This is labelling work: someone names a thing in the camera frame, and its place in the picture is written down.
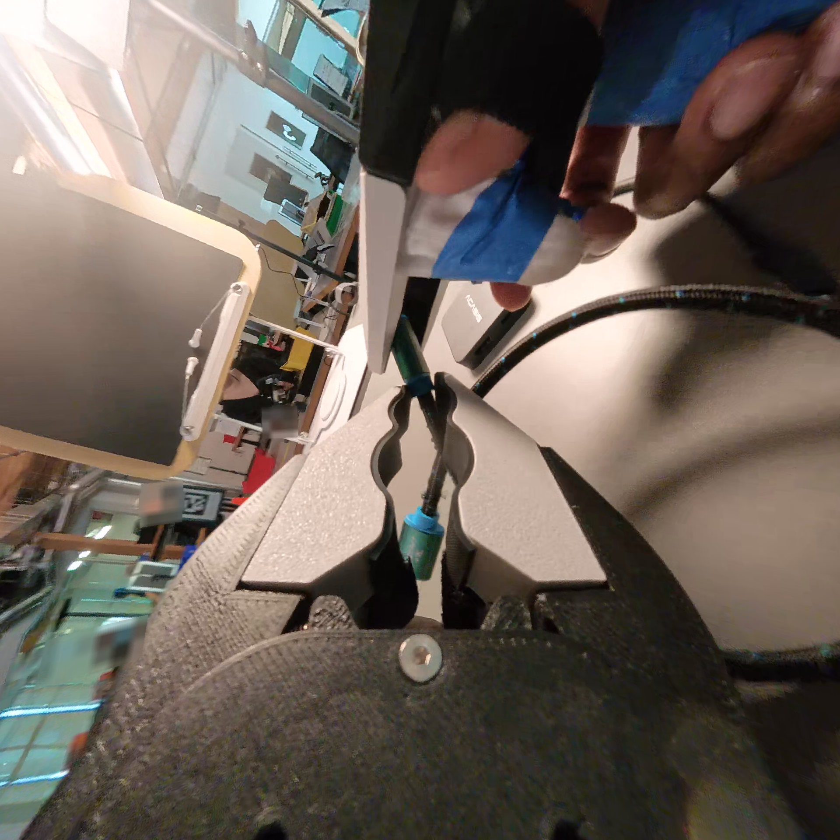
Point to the red box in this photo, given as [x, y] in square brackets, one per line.
[262, 469]

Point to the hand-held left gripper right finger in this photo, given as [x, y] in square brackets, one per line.
[525, 518]

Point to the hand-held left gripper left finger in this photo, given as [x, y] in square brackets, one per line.
[315, 525]

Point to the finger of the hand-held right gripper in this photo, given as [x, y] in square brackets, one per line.
[380, 262]

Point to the white bar bracket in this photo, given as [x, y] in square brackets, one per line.
[220, 354]

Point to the black white marker tag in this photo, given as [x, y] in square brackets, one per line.
[202, 504]

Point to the dark board with wooden frame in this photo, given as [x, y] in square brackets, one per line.
[98, 295]

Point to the person's right hand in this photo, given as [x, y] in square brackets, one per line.
[735, 118]

